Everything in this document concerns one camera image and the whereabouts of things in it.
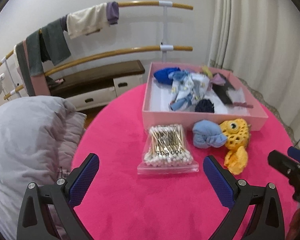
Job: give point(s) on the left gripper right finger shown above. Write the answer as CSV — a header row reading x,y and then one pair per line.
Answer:
x,y
266,221

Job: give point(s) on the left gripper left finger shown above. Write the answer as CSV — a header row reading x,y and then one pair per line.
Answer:
x,y
35,220

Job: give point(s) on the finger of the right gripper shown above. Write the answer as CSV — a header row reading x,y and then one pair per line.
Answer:
x,y
294,153
284,164

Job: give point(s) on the black leather pouch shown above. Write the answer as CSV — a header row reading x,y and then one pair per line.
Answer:
x,y
222,90

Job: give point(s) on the pastel organza scrunchie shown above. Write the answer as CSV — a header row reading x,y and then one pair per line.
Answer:
x,y
214,79

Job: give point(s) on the printed blue baby cloth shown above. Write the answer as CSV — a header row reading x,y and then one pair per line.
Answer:
x,y
187,89

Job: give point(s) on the blue knitted cloth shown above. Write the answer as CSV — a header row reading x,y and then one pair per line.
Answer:
x,y
162,75

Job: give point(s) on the pink round table mat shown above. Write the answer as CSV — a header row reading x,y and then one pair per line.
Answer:
x,y
120,204

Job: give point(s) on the yellow crochet fish toy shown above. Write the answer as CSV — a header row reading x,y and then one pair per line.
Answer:
x,y
237,133

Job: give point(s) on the grey quilted duvet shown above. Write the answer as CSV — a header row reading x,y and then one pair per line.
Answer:
x,y
38,139

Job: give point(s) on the light blue sock ball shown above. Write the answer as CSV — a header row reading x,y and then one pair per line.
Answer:
x,y
208,134

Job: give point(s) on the navy crochet scrunchie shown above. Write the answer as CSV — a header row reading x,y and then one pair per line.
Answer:
x,y
204,106

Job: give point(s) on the cotton swabs bag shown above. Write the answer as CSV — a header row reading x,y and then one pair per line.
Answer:
x,y
166,152

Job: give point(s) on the grey pink hanging garment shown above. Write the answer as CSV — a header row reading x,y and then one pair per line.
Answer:
x,y
34,85

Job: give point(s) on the low bench cabinet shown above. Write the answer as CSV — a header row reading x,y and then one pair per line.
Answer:
x,y
98,86

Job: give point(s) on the white curtain with trim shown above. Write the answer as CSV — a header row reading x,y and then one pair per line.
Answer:
x,y
259,40

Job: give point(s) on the pink shallow box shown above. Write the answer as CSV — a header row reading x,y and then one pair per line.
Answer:
x,y
156,109

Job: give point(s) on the dark green hanging cloth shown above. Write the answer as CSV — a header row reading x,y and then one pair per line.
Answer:
x,y
47,44

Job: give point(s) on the wooden ballet barre stand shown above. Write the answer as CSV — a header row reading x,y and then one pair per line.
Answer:
x,y
137,26

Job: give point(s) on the cream cloth on barre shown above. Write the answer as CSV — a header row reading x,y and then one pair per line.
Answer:
x,y
87,21

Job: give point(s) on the purple cloth on barre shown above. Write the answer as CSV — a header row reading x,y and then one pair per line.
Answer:
x,y
112,12

